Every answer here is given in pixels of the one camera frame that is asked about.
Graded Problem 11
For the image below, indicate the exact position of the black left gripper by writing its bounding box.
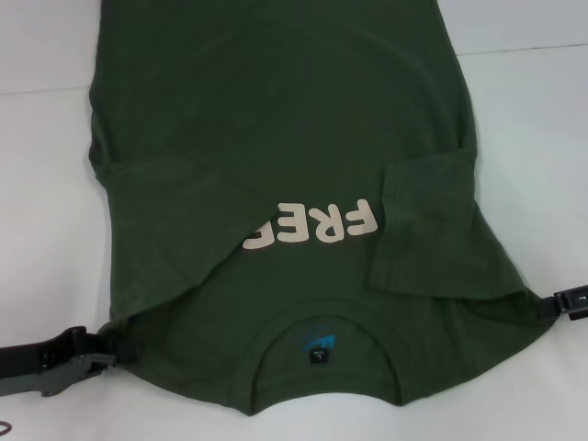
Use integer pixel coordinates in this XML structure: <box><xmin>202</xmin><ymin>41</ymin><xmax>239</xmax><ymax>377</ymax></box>
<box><xmin>0</xmin><ymin>324</ymin><xmax>140</xmax><ymax>398</ymax></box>

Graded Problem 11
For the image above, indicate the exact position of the dark green FREE T-shirt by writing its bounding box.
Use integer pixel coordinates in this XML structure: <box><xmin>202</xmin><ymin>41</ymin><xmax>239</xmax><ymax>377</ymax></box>
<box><xmin>86</xmin><ymin>0</ymin><xmax>555</xmax><ymax>420</ymax></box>

